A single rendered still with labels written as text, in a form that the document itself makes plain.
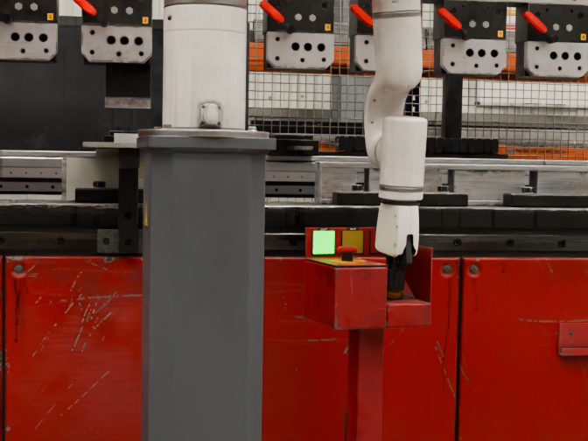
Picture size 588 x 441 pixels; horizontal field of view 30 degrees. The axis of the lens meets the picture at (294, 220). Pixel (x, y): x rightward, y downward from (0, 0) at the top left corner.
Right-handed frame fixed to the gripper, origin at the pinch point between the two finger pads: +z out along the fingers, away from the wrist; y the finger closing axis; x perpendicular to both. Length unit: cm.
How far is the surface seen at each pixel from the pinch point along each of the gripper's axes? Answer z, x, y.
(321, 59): -42, -2, -39
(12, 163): -14, -64, -78
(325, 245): -5.3, -11.1, -9.6
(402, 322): 6.8, -1.4, 6.7
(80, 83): -33, -44, -103
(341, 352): 20.3, -0.4, -23.1
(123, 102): -31, -43, -51
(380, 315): 5.3, -6.0, 6.5
